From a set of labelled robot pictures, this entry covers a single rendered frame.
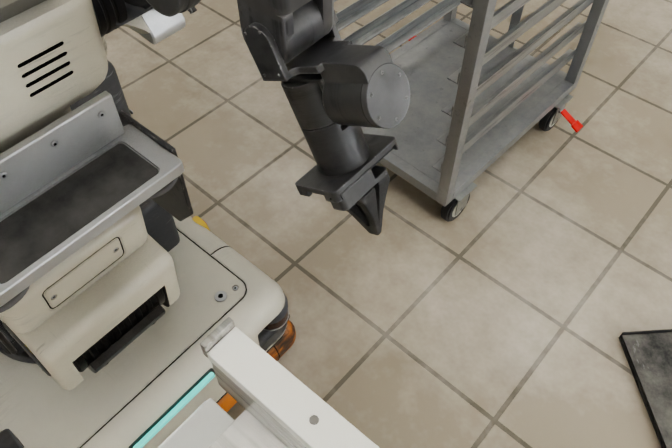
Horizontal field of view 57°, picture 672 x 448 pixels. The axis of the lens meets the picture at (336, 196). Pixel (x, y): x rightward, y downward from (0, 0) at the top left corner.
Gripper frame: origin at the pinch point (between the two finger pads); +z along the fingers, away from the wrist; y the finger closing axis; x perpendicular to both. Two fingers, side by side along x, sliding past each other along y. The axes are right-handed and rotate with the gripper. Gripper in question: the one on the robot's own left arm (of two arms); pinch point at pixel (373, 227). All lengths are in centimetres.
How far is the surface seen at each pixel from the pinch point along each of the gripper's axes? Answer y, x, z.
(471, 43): 57, 26, 6
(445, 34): 114, 80, 30
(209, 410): -27.1, -7.0, -4.1
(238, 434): -26.9, -9.9, -2.7
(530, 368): 39, 19, 77
